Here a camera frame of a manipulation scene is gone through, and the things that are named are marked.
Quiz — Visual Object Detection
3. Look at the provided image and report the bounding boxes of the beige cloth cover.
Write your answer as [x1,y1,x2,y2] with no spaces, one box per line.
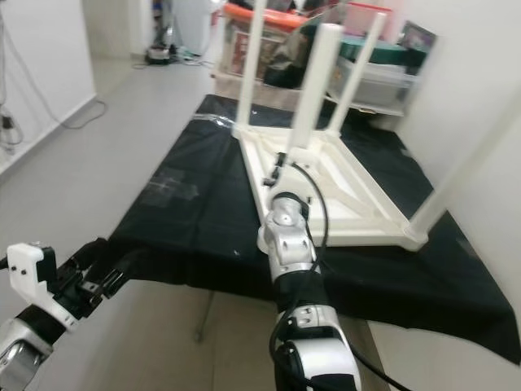
[212,73,302,111]

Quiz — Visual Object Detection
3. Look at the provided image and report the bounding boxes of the clear tape cross patch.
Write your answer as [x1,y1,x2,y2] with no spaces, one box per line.
[147,169,200,204]

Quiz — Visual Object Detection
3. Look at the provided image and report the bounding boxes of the black floor cable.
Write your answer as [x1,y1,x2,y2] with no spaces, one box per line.
[0,24,107,160]

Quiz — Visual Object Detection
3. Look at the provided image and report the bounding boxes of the dark printed carton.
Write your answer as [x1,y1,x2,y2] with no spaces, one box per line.
[399,20,438,62]

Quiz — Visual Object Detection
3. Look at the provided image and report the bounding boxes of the black power cable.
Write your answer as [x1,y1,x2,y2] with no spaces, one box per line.
[134,57,217,70]

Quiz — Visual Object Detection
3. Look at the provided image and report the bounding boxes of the clear plastic storage box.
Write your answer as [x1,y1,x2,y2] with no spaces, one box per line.
[342,57,416,111]

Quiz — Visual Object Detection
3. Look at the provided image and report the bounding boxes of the black plastic table cloth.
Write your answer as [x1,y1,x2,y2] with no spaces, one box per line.
[110,94,521,363]

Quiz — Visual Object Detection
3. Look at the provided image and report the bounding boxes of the metal folding table leg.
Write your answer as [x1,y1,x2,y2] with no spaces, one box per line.
[195,293,212,343]

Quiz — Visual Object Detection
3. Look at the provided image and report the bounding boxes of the clear storage box orange lid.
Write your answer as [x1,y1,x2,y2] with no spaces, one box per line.
[216,4,302,78]

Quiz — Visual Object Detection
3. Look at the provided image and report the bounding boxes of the black shiny bag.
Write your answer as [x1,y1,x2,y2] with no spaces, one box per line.
[265,24,318,86]

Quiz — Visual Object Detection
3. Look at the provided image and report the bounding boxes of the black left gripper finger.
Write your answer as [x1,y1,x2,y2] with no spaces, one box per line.
[104,248,149,292]
[61,238,108,274]

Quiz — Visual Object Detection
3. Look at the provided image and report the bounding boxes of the white plastic children table top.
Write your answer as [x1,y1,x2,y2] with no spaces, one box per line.
[234,122,432,253]

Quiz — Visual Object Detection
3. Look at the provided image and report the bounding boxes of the garment steamer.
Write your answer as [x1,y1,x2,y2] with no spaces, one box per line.
[147,0,176,64]

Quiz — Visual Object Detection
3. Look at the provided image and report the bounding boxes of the white appliance cabinet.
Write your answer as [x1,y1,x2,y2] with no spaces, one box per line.
[171,0,217,54]

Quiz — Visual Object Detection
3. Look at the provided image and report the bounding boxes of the clear tape strip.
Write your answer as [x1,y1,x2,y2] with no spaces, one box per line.
[191,114,241,130]

